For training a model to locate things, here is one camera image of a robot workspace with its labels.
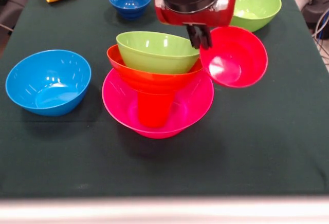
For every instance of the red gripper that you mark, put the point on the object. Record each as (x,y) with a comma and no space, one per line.
(205,18)

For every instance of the small crimson bowl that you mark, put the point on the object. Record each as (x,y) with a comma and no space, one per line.
(236,59)

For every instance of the green bowl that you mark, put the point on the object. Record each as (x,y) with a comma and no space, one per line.
(259,8)
(154,57)

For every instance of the orange bowl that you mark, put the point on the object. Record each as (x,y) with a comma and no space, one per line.
(154,82)

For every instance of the dark blue bowl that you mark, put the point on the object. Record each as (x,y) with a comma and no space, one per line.
(129,0)

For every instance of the red cup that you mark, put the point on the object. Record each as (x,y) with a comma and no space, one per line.
(154,111)

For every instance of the large pink bowl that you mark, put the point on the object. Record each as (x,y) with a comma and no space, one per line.
(195,100)

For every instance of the light blue bowl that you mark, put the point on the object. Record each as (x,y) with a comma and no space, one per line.
(48,82)

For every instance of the dark green tablecloth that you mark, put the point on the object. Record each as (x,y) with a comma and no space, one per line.
(77,157)

